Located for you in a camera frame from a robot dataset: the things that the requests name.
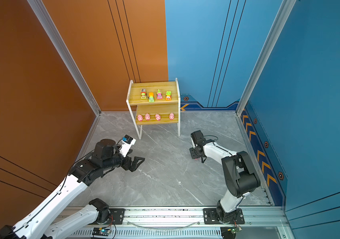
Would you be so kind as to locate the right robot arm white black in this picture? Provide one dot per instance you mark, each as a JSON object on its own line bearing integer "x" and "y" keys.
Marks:
{"x": 240, "y": 177}

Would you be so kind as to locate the yellow multicolour toy car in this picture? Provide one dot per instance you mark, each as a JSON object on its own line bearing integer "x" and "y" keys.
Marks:
{"x": 143, "y": 93}

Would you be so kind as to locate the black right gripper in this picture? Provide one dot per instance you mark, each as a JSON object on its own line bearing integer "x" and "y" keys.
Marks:
{"x": 193, "y": 155}

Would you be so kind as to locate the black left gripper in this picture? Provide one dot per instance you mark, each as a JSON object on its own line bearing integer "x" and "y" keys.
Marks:
{"x": 128, "y": 166}

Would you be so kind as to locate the pink purple toy car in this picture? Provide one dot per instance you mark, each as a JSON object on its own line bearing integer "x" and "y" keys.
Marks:
{"x": 159, "y": 94}

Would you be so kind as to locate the green circuit board left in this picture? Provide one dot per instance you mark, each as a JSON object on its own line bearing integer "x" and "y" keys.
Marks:
{"x": 101, "y": 232}

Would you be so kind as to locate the aluminium corner post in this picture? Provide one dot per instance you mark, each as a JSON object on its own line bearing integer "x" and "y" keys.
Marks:
{"x": 269, "y": 44}
{"x": 55, "y": 37}

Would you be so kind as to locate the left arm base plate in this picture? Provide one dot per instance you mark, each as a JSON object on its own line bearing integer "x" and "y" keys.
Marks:
{"x": 113, "y": 216}

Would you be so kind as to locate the white frame wooden shelf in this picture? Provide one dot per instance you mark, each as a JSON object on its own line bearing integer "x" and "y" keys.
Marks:
{"x": 136, "y": 105}

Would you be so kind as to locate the orange green toy car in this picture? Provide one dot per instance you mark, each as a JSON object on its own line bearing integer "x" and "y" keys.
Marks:
{"x": 151, "y": 97}

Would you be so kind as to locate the aluminium corner post left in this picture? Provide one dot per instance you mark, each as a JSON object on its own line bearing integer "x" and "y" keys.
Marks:
{"x": 55, "y": 37}

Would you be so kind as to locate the circuit board right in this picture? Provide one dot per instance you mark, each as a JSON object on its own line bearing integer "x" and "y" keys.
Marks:
{"x": 230, "y": 232}

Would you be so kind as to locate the aluminium corner post right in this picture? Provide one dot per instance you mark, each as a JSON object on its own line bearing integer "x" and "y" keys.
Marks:
{"x": 269, "y": 44}

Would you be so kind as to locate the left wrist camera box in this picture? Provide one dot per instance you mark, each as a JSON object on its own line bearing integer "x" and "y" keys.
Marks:
{"x": 125, "y": 145}

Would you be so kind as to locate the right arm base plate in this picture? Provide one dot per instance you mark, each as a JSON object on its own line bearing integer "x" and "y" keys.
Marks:
{"x": 218, "y": 216}

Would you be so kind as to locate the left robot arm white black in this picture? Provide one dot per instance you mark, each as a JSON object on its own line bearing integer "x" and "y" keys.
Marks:
{"x": 106, "y": 156}

